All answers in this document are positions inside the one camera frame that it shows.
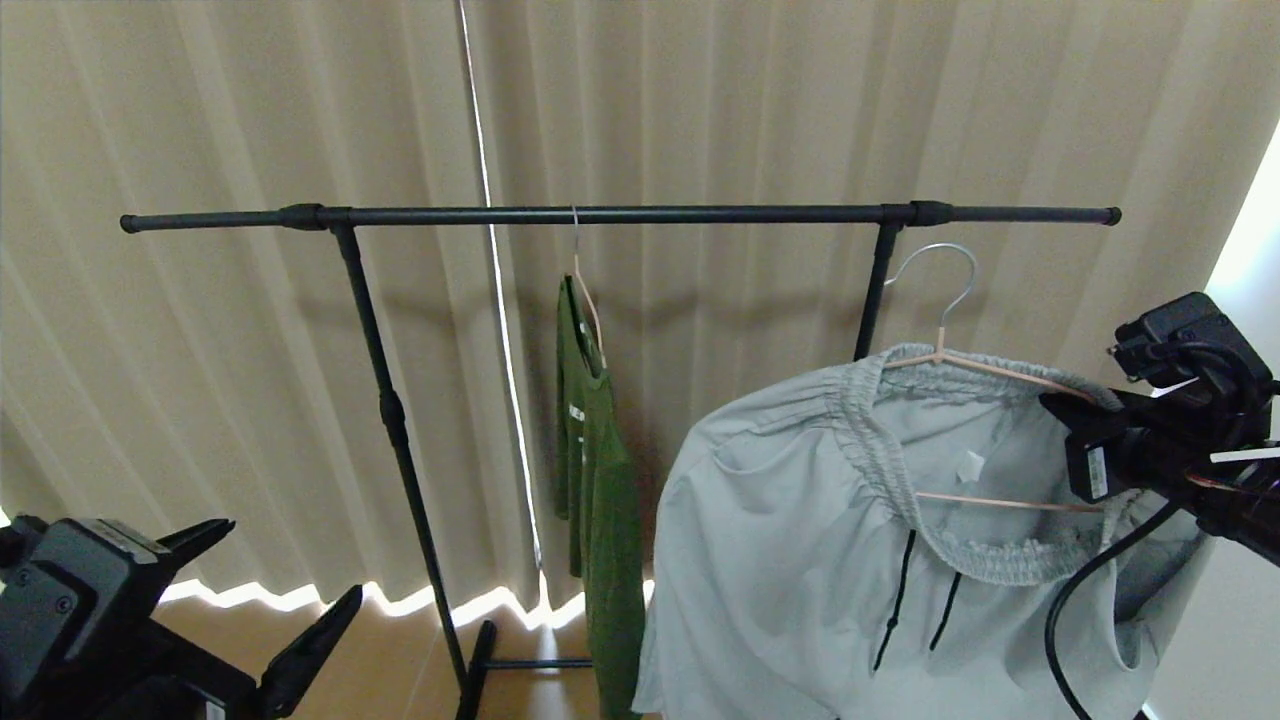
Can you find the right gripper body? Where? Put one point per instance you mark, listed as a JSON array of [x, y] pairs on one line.
[[1130, 455]]

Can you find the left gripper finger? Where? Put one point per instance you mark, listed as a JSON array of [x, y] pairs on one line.
[[310, 650], [195, 540]]

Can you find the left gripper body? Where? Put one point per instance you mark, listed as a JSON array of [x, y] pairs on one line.
[[150, 680]]

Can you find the pink clothes hanger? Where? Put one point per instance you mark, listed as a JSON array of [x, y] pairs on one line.
[[590, 300], [960, 360]]

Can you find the green long-sleeved shirt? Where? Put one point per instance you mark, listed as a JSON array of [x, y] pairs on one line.
[[600, 500]]

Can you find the pale grey garment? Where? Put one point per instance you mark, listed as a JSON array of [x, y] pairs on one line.
[[800, 550]]

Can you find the black clothes rack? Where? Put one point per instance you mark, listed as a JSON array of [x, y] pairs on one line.
[[700, 214]]

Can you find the beige curtain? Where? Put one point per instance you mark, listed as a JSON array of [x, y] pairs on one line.
[[250, 120]]

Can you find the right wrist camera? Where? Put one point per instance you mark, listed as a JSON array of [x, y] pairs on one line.
[[1180, 335]]

